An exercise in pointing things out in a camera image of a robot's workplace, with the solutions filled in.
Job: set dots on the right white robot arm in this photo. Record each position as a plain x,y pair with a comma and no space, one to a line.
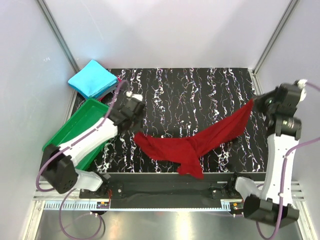
273,203

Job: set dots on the green plastic tray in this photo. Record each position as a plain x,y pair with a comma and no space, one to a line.
89,114

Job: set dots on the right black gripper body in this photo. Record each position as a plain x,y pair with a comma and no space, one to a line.
268,105

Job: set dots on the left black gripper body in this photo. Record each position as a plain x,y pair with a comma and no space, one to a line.
137,120

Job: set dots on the folded light blue shirt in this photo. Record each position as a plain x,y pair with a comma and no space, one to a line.
93,80

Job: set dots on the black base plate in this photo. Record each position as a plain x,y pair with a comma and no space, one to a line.
167,187

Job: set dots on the right aluminium frame post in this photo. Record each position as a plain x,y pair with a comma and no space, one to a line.
289,10

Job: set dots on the white slotted cable duct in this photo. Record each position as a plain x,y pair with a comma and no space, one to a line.
223,205

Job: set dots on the red t shirt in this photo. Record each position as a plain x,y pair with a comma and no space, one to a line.
187,151

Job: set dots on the aluminium frame post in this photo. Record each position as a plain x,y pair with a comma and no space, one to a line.
289,10
44,8

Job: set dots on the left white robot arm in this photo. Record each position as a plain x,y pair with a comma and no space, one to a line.
58,164

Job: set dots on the folded grey shirt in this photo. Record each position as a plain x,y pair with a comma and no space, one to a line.
106,92

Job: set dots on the left aluminium frame post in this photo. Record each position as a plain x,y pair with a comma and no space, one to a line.
44,8

